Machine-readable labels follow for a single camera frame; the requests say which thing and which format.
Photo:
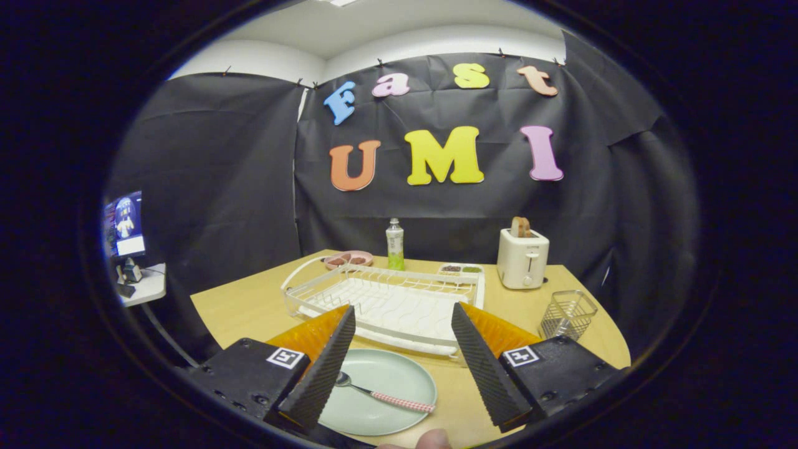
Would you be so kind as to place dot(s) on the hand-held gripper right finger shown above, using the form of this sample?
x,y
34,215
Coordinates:
x,y
483,368

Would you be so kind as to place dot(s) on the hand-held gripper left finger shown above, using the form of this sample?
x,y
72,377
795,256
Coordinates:
x,y
324,368

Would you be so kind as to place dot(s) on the pale green plate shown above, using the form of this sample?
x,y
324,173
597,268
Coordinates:
x,y
399,374

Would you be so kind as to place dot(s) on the white dish rack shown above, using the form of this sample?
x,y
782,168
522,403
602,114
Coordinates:
x,y
405,312

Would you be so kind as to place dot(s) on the white divided snack dish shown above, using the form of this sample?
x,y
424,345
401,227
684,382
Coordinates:
x,y
461,269

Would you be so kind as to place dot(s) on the pink plate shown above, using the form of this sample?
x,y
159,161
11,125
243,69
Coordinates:
x,y
349,260

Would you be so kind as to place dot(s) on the green dish soap bottle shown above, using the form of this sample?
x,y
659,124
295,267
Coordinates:
x,y
395,246

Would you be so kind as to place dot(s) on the white toaster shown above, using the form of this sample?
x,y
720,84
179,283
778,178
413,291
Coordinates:
x,y
522,262

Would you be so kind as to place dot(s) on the brown bread slice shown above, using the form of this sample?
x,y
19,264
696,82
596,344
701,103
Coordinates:
x,y
520,227

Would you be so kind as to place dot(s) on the white side table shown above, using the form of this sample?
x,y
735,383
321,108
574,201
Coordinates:
x,y
149,284

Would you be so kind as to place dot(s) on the black backdrop cloth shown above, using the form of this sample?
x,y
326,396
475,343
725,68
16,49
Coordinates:
x,y
237,187

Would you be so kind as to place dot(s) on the small device on stand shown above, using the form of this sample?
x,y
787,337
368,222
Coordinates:
x,y
131,271

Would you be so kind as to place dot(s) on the computer monitor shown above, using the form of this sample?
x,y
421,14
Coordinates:
x,y
126,224

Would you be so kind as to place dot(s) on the ceiling light panel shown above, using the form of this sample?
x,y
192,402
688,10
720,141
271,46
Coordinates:
x,y
341,2

